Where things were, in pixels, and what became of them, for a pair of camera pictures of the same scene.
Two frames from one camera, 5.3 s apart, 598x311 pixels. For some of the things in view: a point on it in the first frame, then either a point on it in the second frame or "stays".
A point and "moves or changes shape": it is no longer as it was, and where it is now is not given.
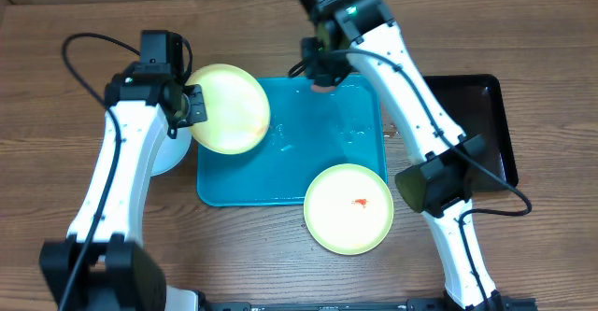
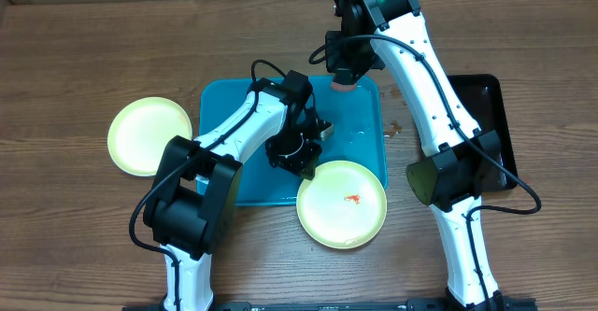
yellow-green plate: x=348 y=209 moves or changes shape
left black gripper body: x=195 y=111 to x=291 y=150
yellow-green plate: x=236 y=107 moves or changes shape
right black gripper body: x=329 y=63 to x=352 y=56
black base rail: x=437 y=303 stays
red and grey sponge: x=321 y=89 to x=343 y=87
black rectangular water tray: x=476 y=104 stays
